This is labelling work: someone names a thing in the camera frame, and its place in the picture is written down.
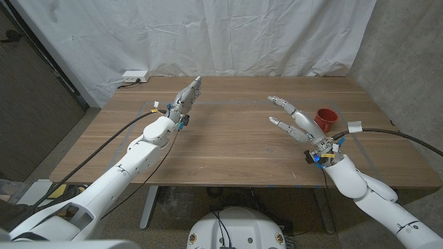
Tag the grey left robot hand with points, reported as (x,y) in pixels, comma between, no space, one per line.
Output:
(187,100)

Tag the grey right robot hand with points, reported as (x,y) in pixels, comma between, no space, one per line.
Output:
(306,122)

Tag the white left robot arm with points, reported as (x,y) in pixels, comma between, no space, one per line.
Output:
(117,176)

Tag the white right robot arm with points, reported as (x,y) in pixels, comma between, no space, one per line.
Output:
(377,200)

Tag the red cup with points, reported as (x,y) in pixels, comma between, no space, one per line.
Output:
(327,117)

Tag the white power strip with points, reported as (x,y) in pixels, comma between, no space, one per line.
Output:
(135,76)

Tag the white backdrop cloth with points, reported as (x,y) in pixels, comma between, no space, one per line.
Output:
(207,34)

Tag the grey table leg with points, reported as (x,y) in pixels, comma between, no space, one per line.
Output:
(149,207)
(325,211)

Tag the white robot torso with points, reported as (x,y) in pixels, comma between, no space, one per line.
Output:
(237,228)

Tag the dark door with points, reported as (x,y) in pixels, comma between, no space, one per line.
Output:
(31,103)

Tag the yellow floor object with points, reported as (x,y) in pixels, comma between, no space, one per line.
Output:
(59,191)

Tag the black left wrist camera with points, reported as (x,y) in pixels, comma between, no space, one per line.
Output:
(185,120)

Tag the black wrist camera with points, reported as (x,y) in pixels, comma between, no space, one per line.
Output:
(185,120)
(308,156)

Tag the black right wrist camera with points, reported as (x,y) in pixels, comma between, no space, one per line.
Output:
(308,156)

